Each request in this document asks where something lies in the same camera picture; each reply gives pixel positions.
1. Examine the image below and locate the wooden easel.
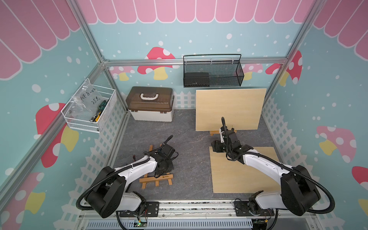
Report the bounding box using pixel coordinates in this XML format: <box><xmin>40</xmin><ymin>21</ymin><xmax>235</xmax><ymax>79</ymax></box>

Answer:
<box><xmin>139</xmin><ymin>144</ymin><xmax>173</xmax><ymax>189</ymax></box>
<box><xmin>209</xmin><ymin>130</ymin><xmax>237</xmax><ymax>136</ymax></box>

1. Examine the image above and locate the plywood board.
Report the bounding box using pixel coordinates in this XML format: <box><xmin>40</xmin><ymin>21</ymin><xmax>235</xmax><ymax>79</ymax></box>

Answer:
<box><xmin>195</xmin><ymin>88</ymin><xmax>266</xmax><ymax>131</ymax></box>
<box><xmin>209</xmin><ymin>147</ymin><xmax>281</xmax><ymax>194</ymax></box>

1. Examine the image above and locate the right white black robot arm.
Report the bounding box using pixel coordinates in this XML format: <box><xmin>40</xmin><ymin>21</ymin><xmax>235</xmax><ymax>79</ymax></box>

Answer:
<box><xmin>211</xmin><ymin>126</ymin><xmax>335</xmax><ymax>216</ymax></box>

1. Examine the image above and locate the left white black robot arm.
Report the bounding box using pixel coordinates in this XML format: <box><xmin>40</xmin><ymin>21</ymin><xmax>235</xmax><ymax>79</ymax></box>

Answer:
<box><xmin>76</xmin><ymin>135</ymin><xmax>177</xmax><ymax>218</ymax></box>

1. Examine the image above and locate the brown lid storage box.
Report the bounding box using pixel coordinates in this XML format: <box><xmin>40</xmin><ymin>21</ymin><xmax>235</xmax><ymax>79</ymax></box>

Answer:
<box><xmin>126</xmin><ymin>86</ymin><xmax>174</xmax><ymax>122</ymax></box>

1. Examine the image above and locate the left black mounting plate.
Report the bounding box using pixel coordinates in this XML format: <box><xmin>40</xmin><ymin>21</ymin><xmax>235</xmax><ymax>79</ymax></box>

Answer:
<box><xmin>119</xmin><ymin>201</ymin><xmax>160</xmax><ymax>218</ymax></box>

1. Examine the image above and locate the black mounting plate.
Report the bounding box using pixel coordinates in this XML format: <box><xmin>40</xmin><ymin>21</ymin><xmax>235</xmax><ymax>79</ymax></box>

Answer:
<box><xmin>119</xmin><ymin>201</ymin><xmax>160</xmax><ymax>218</ymax></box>
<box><xmin>234</xmin><ymin>199</ymin><xmax>275</xmax><ymax>218</ymax></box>

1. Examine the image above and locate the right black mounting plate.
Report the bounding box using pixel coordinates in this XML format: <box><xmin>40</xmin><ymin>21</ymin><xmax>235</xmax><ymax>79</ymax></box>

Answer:
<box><xmin>234</xmin><ymin>199</ymin><xmax>275</xmax><ymax>218</ymax></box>

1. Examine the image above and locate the green circuit board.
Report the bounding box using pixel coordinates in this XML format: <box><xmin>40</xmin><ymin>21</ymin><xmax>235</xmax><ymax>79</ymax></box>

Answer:
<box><xmin>133</xmin><ymin>220</ymin><xmax>148</xmax><ymax>228</ymax></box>

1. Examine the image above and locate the black box in basket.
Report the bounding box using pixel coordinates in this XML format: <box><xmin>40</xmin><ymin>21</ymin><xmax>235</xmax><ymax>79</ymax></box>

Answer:
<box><xmin>183</xmin><ymin>72</ymin><xmax>210</xmax><ymax>88</ymax></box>

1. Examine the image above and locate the green yellow screwdriver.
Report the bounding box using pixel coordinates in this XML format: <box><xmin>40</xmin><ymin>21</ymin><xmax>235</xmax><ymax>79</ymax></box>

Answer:
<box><xmin>90</xmin><ymin>100</ymin><xmax>108</xmax><ymax>122</ymax></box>

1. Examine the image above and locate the clear plastic labelled bag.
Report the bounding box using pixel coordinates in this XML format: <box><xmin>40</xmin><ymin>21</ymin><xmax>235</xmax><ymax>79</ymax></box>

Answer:
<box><xmin>70</xmin><ymin>80</ymin><xmax>105</xmax><ymax>116</ymax></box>

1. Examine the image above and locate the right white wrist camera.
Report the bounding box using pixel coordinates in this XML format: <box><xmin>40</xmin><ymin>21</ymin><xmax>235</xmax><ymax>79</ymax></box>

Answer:
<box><xmin>219</xmin><ymin>127</ymin><xmax>228</xmax><ymax>143</ymax></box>

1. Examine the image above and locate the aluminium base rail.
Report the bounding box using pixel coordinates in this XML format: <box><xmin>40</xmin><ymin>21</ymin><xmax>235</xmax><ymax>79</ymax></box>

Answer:
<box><xmin>75</xmin><ymin>199</ymin><xmax>323</xmax><ymax>230</ymax></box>

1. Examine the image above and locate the black mesh wall basket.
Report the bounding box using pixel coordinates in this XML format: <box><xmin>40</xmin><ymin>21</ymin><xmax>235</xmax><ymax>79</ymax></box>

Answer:
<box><xmin>183</xmin><ymin>54</ymin><xmax>244</xmax><ymax>88</ymax></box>

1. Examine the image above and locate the white wire wall basket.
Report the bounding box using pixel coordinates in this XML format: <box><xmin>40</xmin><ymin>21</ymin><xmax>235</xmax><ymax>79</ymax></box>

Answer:
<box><xmin>61</xmin><ymin>80</ymin><xmax>117</xmax><ymax>133</ymax></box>

